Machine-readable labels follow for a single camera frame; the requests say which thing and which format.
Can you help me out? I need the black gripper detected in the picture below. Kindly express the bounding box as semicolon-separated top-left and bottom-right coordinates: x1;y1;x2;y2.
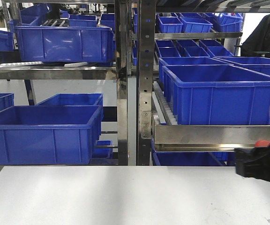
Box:
234;146;270;182

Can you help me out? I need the red push button switch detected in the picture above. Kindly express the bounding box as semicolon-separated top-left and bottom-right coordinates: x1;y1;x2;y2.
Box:
255;140;270;148

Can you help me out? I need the large blue bin front right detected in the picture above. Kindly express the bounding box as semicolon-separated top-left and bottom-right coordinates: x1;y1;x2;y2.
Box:
163;64;270;125

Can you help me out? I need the large blue bin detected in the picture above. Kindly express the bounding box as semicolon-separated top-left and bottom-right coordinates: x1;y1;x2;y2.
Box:
0;105;103;165
163;64;270;125

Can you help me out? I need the blue bin far right middle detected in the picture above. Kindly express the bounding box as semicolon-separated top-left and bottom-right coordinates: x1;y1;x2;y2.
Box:
217;57;270;75

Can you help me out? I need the blue bin behind right bin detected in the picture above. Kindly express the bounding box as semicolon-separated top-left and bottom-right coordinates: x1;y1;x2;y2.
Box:
158;57;227;83

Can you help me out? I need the black jacket on chair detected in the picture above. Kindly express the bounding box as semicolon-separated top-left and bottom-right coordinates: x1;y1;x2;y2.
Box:
240;14;270;58

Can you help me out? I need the stainless steel shelf rack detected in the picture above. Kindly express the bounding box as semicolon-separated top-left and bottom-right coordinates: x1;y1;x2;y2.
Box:
0;0;270;166

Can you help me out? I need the large blue bin front left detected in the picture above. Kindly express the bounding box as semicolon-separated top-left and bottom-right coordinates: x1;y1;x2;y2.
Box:
0;105;103;165

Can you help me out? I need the blue bin upper left shelf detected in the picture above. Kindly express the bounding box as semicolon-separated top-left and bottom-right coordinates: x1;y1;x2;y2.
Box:
15;26;114;63

